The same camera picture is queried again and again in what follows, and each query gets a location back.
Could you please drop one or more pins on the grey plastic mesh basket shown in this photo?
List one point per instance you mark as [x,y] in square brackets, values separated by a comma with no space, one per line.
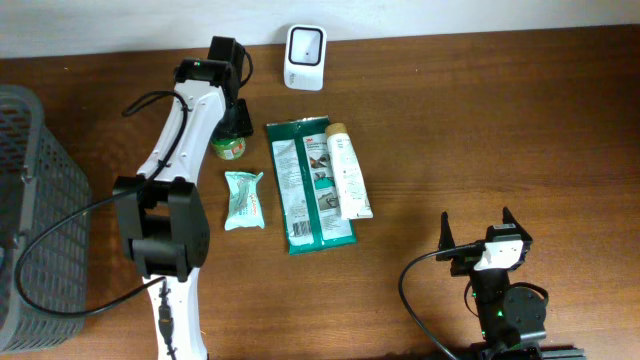
[40,184]

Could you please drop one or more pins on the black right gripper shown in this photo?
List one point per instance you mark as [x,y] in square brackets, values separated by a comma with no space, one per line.
[462,264]

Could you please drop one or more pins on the white barcode scanner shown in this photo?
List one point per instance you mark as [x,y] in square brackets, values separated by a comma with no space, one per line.
[304,60]

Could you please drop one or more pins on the green lid jar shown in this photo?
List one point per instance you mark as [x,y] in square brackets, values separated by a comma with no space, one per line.
[229,149]

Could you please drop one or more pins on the dark green 3M package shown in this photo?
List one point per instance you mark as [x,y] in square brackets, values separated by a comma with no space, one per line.
[305,180]

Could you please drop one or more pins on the mint green wipes packet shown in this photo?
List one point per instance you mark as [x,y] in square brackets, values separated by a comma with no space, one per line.
[245,210]

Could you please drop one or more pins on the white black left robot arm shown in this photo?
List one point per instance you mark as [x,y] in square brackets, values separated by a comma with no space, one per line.
[162,221]

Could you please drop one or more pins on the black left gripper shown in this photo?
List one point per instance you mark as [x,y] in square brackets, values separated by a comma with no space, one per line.
[244,128]

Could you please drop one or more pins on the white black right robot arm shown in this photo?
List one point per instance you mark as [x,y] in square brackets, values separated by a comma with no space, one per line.
[511,315]

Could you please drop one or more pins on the white tube with tan cap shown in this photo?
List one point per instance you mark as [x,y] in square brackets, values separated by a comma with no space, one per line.
[349,181]

